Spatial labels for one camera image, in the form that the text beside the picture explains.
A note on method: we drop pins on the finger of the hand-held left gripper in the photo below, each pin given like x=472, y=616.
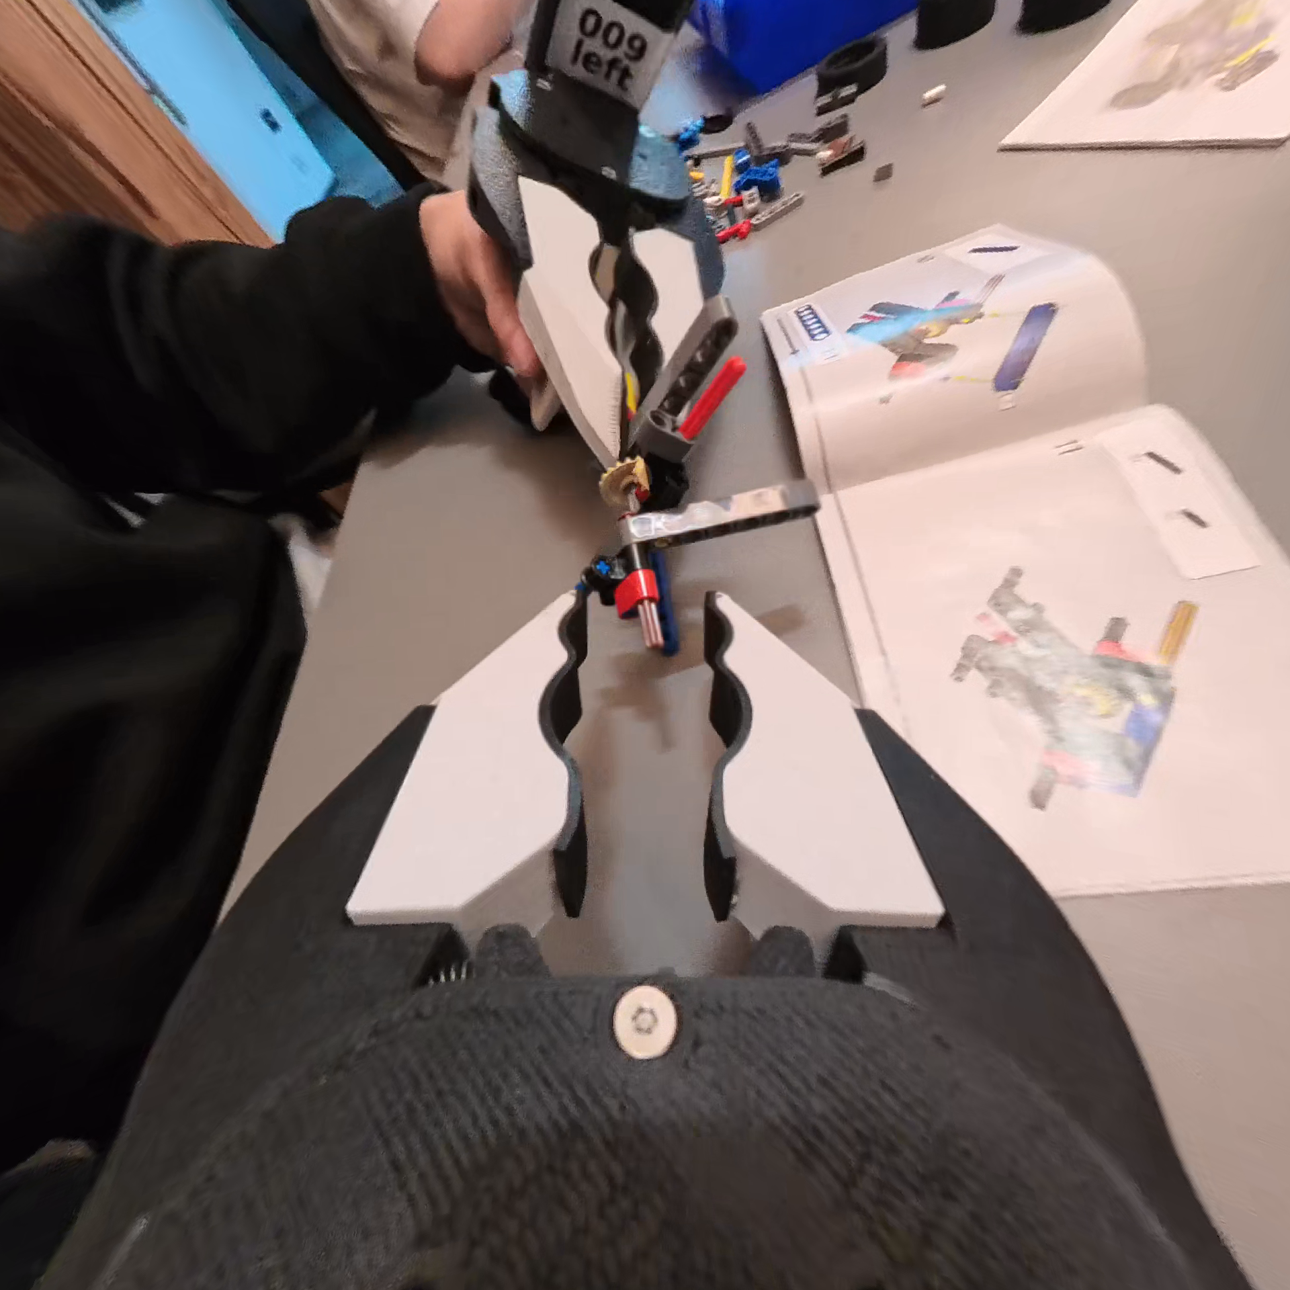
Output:
x=680, y=278
x=559, y=284

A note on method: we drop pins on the black lego tyre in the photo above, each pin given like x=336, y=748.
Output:
x=850, y=63
x=952, y=23
x=1058, y=13

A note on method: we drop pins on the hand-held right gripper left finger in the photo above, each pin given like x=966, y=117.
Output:
x=472, y=808

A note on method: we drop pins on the open instruction booklet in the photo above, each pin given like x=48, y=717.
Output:
x=1008, y=606

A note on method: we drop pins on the grey lego assembly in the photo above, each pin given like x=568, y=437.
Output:
x=705, y=514

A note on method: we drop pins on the pile of loose lego pieces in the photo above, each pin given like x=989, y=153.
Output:
x=766, y=178

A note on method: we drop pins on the person's black top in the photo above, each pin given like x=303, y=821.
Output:
x=121, y=756

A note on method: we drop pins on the person's left hand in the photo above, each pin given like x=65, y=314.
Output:
x=472, y=284

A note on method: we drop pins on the blue plastic bin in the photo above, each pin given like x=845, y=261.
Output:
x=795, y=36

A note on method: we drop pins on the light blue box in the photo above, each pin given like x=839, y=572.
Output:
x=221, y=111

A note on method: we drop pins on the wooden cabinet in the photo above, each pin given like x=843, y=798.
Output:
x=90, y=151

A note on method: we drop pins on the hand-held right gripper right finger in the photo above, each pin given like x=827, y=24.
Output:
x=826, y=808

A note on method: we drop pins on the white printed instruction sheet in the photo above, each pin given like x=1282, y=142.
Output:
x=1158, y=92

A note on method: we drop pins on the person's left forearm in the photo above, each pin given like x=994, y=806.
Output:
x=252, y=333

